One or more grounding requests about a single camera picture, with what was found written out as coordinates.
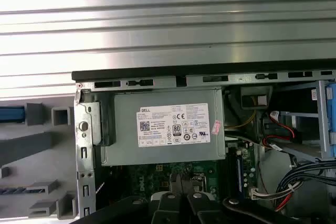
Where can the blue RAM stick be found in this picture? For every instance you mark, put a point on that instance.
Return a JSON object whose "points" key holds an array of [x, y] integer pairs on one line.
{"points": [[240, 176]]}

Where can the CPU socket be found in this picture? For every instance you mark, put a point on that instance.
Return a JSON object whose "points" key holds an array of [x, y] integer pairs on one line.
{"points": [[200, 182]]}

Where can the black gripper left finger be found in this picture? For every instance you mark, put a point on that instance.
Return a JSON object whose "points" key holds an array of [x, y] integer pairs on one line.
{"points": [[168, 208]]}

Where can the black PC case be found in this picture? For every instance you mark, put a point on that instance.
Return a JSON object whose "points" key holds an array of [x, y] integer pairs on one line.
{"points": [[131, 74]]}

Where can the grey metal optical drive cage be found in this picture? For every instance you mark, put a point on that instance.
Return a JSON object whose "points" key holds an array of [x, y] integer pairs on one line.
{"points": [[322, 119]]}

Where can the grey parts rack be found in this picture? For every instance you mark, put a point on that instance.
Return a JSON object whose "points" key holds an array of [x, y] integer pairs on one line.
{"points": [[23, 161]]}

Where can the green motherboard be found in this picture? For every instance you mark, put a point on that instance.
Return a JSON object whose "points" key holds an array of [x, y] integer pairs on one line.
{"points": [[147, 182]]}

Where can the blue plastic drive latch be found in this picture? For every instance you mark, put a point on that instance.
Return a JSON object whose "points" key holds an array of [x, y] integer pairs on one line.
{"points": [[331, 116]]}

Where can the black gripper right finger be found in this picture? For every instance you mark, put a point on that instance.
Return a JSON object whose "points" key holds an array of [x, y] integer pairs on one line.
{"points": [[204, 208]]}

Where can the grey power supply unit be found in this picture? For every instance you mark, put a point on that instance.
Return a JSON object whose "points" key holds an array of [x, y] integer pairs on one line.
{"points": [[126, 142]]}

